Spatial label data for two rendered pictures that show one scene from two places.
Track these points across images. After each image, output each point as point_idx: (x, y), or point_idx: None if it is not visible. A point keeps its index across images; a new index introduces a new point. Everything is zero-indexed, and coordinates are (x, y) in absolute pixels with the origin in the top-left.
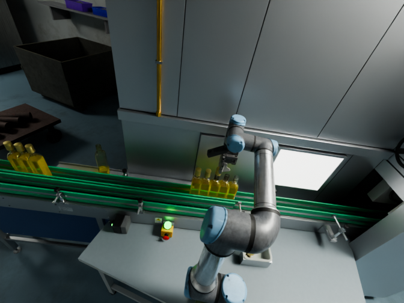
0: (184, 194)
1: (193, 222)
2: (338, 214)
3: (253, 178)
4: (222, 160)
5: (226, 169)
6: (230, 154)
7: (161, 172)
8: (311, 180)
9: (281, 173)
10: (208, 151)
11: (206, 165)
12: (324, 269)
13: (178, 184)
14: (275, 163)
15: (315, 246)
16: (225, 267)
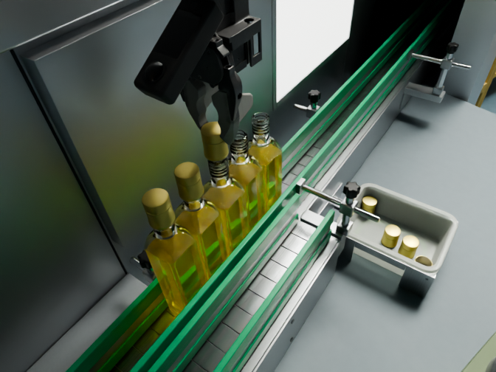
0: (176, 325)
1: (272, 353)
2: (412, 47)
3: (257, 109)
4: (223, 71)
5: (245, 102)
6: (229, 27)
7: (2, 365)
8: (337, 19)
9: (295, 43)
10: (145, 80)
11: (136, 177)
12: (474, 151)
13: (118, 322)
14: (279, 20)
15: (425, 136)
16: (421, 338)
